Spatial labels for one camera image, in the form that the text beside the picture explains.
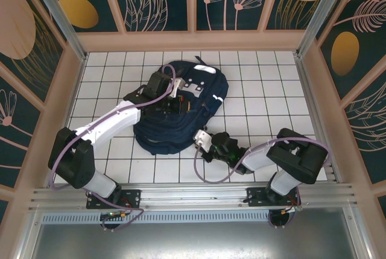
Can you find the navy blue backpack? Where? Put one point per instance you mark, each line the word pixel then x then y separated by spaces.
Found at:
pixel 178 132

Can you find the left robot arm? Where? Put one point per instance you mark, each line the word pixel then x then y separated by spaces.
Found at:
pixel 105 123

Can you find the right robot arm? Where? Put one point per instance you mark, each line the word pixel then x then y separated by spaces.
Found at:
pixel 298 156

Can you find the grey metal panel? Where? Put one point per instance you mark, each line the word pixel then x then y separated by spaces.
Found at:
pixel 193 241

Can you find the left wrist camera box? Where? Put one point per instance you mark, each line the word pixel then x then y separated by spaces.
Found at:
pixel 177 87

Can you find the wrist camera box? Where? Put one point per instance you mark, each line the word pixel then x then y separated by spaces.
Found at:
pixel 204 139
pixel 177 87

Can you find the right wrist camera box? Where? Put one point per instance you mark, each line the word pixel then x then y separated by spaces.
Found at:
pixel 204 139

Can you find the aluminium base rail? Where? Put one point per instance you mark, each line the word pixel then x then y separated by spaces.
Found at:
pixel 196 194

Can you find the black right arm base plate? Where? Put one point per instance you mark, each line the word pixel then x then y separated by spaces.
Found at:
pixel 256 197

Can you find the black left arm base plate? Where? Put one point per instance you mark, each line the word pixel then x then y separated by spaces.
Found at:
pixel 132 198

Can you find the aluminium side rail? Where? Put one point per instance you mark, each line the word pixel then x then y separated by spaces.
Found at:
pixel 316 114

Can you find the aluminium corner post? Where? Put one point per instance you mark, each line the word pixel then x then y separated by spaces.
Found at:
pixel 58 14
pixel 321 14

